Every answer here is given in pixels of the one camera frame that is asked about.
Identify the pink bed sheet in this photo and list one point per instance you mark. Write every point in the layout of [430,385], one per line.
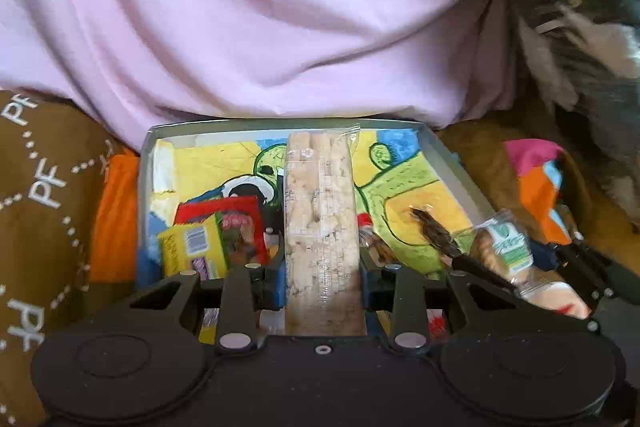
[250,7]

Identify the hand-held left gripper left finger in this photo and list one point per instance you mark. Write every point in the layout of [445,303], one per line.
[272,289]

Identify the red snack packet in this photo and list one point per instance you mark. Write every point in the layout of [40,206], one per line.
[240,227]
[372,247]

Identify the brown cartoon printed blanket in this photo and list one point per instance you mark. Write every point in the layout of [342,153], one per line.
[50,157]

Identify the grey tray with cartoon lining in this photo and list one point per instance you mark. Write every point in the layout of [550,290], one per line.
[400,187]

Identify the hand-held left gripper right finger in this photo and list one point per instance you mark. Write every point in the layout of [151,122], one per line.
[370,287]

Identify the clear dried meat packet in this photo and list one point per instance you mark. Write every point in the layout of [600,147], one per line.
[505,242]

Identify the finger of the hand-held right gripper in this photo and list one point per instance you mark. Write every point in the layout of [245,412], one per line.
[590,274]
[485,274]

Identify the clear plastic bag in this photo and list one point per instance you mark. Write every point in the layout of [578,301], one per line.
[590,32]

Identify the clear rice cracker packet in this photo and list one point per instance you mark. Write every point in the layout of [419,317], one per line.
[320,232]

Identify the yellow green cracker packet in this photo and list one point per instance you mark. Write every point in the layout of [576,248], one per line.
[185,247]

